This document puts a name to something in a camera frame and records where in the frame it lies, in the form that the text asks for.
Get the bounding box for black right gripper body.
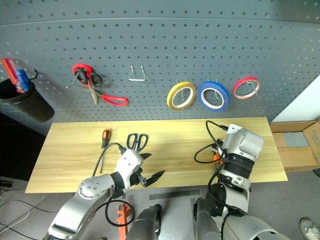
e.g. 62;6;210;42
211;138;226;154

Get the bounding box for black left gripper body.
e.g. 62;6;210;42
129;167;149;189

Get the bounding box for blue tape roll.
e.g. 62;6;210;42
196;80;231;113

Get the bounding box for yellow tape roll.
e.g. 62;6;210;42
166;80;198;111

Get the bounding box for thin red tape roll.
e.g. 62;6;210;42
232;76;261;101

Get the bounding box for grey perforated pegboard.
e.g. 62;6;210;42
0;0;320;129

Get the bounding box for black and blue scissors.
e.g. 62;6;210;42
126;132;149;152

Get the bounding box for orange and black screwdriver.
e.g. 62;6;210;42
99;128;113;174

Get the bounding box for orange clamp on floor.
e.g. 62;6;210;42
115;203;131;240

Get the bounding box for grey rounded robot shape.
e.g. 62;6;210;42
191;197;226;240
126;203;164;240

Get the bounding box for grey blocks in box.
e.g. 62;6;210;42
281;131;310;149

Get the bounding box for brown cardboard box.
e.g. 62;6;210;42
269;119;320;174

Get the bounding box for grey patterned shoe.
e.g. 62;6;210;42
299;216;320;240

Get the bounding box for black plastic cup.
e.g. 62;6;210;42
0;78;55;123

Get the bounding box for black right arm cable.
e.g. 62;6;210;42
194;120;241;240

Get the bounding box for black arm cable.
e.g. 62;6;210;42
194;120;241;240
92;142;136;227

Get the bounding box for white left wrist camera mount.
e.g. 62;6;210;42
115;148;145;190

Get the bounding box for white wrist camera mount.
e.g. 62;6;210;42
115;148;145;190
225;123;244;138

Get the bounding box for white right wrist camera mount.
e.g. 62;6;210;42
225;123;244;138

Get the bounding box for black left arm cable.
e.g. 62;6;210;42
92;142;136;227

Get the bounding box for silver double wire hook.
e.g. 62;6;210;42
206;78;224;101
65;70;82;89
176;79;189;101
245;80;261;99

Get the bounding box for silver wire loop hook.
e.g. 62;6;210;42
128;64;147;82

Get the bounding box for black handled scissors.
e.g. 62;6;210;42
75;69;104;105

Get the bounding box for white floor cable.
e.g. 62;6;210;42
0;192;59;231

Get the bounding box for blue handled screwdriver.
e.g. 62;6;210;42
15;69;32;92

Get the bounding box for red handled screwdriver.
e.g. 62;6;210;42
0;58;25;94

